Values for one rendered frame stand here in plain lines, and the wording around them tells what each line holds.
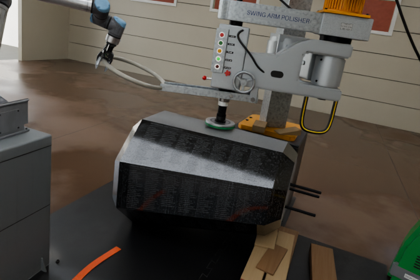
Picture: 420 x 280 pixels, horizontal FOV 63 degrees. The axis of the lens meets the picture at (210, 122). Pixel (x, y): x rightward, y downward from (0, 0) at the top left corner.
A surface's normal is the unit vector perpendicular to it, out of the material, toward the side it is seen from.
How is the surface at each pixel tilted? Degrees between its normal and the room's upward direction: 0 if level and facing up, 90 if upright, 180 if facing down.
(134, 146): 45
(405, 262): 90
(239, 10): 90
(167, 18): 90
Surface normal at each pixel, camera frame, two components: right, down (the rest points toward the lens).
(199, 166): -0.11, -0.52
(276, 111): 0.12, 0.29
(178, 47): -0.35, 0.21
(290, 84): -0.13, 0.25
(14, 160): 0.93, 0.22
